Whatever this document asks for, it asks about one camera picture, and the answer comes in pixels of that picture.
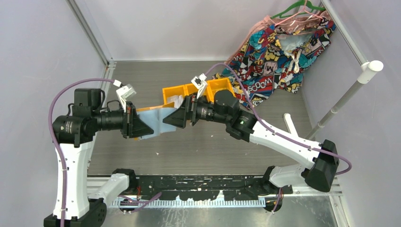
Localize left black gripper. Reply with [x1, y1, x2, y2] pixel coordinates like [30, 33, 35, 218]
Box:
[92, 101, 153, 139]

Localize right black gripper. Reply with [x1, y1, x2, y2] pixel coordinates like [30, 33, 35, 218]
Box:
[163, 93, 229, 130]

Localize yellow card holder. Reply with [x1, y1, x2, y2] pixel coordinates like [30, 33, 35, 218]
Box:
[135, 103, 176, 140]

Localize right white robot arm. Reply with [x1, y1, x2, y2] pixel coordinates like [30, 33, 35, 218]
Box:
[163, 90, 339, 194]

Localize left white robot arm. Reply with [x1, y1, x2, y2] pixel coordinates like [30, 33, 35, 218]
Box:
[44, 85, 153, 227]

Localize cards in left bin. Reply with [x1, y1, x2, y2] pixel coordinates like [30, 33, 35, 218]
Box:
[166, 95, 184, 106]

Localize middle yellow bin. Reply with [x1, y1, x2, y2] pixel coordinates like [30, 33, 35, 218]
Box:
[184, 83, 211, 101]

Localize right yellow bin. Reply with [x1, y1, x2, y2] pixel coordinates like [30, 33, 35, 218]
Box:
[206, 78, 235, 102]

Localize colourful comic print shorts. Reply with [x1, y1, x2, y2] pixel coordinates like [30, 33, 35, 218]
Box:
[213, 19, 336, 109]

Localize pink garment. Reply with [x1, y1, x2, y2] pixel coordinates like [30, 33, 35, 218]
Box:
[225, 16, 332, 64]

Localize pink hanger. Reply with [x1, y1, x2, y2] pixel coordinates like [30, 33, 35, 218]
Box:
[274, 11, 330, 35]

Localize green hanger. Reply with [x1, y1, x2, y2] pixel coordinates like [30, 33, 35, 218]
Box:
[271, 0, 326, 18]

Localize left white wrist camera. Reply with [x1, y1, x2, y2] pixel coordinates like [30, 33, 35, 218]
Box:
[113, 80, 137, 112]

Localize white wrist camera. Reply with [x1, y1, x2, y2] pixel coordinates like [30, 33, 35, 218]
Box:
[113, 80, 137, 112]
[191, 73, 208, 99]

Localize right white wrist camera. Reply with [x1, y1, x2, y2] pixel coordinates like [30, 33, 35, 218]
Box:
[191, 73, 208, 99]

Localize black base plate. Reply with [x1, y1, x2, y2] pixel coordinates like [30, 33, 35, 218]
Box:
[112, 175, 293, 213]

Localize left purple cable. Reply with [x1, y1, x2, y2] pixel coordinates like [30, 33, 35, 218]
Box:
[48, 78, 116, 227]

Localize white clothes rail pole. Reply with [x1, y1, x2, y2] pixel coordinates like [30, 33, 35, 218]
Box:
[283, 60, 384, 189]

